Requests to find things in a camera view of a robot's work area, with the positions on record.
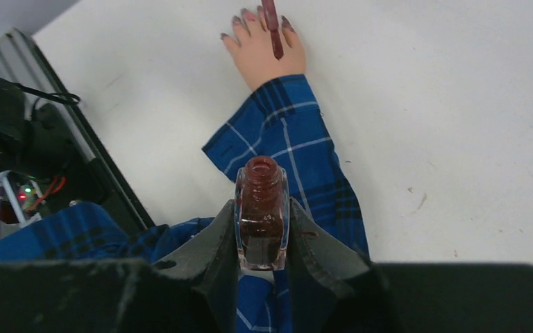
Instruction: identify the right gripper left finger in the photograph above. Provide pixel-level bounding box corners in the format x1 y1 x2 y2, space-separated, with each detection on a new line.
0 200 239 332

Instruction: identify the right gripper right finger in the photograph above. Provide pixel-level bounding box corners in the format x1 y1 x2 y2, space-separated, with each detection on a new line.
287 200 533 332

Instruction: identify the red nail polish bottle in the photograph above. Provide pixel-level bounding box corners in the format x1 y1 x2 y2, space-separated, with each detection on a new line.
234 155 290 271

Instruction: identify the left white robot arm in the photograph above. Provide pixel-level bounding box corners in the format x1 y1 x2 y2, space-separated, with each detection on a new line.
0 78 108 225

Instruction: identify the mannequin hand with painted nails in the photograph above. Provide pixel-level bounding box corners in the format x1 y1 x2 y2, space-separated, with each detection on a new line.
221 6 307 92

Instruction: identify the blue plaid shirt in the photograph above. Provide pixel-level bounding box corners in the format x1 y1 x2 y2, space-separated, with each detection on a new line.
0 74 379 332

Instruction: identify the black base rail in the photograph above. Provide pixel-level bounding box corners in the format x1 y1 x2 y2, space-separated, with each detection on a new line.
27 41 157 235

